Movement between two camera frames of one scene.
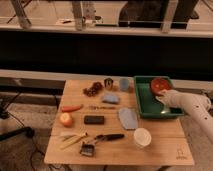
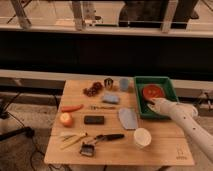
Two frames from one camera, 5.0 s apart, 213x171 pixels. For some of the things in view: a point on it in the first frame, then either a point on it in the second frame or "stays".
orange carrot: (71, 108) stays
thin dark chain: (94, 107) stays
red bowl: (159, 84) → (152, 91)
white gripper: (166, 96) → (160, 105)
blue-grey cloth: (128, 118) stays
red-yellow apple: (66, 119) stays
